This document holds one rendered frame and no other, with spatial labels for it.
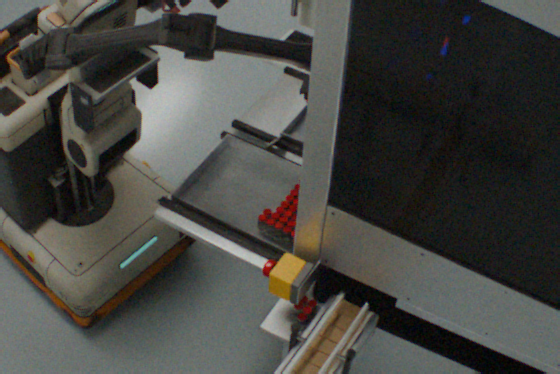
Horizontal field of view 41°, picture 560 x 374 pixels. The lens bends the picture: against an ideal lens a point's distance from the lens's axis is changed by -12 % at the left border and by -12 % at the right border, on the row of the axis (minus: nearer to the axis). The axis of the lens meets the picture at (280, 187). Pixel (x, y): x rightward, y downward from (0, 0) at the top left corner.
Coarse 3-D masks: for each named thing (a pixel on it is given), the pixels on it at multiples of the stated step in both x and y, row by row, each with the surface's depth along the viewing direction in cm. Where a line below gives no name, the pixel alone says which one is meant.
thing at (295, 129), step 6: (306, 108) 234; (300, 114) 232; (294, 120) 229; (300, 120) 233; (288, 126) 227; (294, 126) 231; (300, 126) 231; (282, 132) 224; (288, 132) 229; (294, 132) 230; (300, 132) 230; (282, 138) 226; (288, 138) 224; (294, 138) 223; (300, 138) 228; (300, 144) 223
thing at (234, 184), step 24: (240, 144) 222; (216, 168) 219; (240, 168) 219; (264, 168) 220; (288, 168) 218; (192, 192) 213; (216, 192) 213; (240, 192) 213; (264, 192) 214; (288, 192) 214; (216, 216) 203; (240, 216) 208; (264, 240) 199
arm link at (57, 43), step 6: (54, 36) 192; (60, 36) 192; (66, 36) 192; (42, 42) 195; (48, 42) 194; (54, 42) 192; (60, 42) 192; (66, 42) 192; (42, 48) 194; (48, 48) 193; (54, 48) 191; (60, 48) 192; (42, 54) 194; (48, 54) 192; (54, 54) 191
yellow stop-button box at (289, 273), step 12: (276, 264) 179; (288, 264) 180; (300, 264) 180; (312, 264) 180; (276, 276) 177; (288, 276) 177; (300, 276) 177; (276, 288) 180; (288, 288) 178; (288, 300) 181
